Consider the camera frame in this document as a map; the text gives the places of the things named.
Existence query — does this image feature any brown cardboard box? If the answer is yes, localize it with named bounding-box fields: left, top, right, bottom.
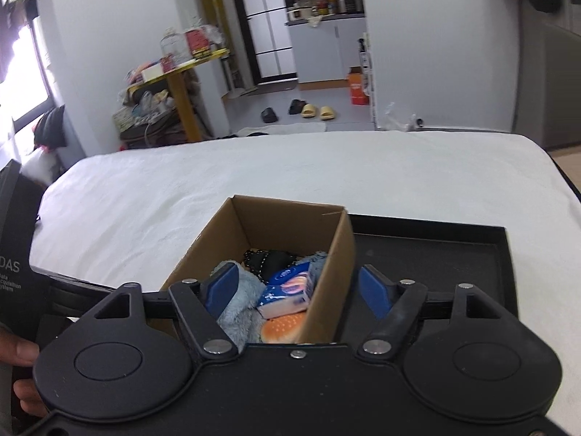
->
left=159, top=194, right=355, bottom=345

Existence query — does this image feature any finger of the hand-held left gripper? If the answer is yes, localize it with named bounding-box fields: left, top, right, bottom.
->
left=45, top=269, right=119, bottom=316

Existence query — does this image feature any black dotted cloth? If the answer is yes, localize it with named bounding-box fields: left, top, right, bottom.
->
left=242, top=249, right=298, bottom=284

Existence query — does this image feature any brown door mat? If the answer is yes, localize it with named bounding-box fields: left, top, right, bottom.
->
left=222, top=82, right=300, bottom=98

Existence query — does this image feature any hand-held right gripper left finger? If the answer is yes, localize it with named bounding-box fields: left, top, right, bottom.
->
left=83, top=263, right=240, bottom=356

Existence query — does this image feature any blue-grey fluffy cloth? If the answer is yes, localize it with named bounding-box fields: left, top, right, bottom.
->
left=210, top=261, right=268, bottom=346

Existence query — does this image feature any blue printed tissue pack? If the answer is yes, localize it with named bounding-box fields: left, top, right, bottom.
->
left=256, top=267, right=316, bottom=319

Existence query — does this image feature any orange burger toy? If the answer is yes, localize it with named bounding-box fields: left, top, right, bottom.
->
left=260, top=311, right=308, bottom=344

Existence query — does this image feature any clear plastic jar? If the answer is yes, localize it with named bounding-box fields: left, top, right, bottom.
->
left=160, top=27, right=189, bottom=65

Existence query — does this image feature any grey kitchen cabinet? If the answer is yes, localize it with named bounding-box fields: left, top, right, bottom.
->
left=286, top=13, right=370, bottom=83

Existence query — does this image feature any black framed sliding door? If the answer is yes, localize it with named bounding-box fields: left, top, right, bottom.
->
left=227, top=0, right=298, bottom=86

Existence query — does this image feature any white floor mat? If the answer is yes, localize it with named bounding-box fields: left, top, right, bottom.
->
left=238, top=122, right=328, bottom=137

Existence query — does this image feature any pile of household clutter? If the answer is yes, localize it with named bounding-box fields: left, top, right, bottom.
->
left=113, top=86, right=187, bottom=150

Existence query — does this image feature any orange carton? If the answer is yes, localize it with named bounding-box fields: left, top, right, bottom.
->
left=349, top=66, right=369, bottom=106

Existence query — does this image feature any black rectangular tray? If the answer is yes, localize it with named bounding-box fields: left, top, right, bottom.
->
left=338, top=213, right=519, bottom=343

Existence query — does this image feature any clear plastic bag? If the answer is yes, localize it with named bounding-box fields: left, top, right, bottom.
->
left=383, top=102, right=425, bottom=130

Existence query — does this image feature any dark cloth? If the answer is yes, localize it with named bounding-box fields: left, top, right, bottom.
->
left=33, top=104, right=68, bottom=150

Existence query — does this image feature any yellow wooden table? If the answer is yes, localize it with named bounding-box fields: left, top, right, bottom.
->
left=127, top=48, right=230, bottom=142

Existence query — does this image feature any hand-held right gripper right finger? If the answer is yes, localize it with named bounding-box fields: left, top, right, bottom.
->
left=358, top=263, right=520, bottom=357

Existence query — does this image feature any white slim rack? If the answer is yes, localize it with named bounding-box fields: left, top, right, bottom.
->
left=358, top=32, right=379, bottom=128

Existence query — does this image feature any person's left hand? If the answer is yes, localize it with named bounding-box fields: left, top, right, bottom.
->
left=0, top=331, right=48, bottom=419

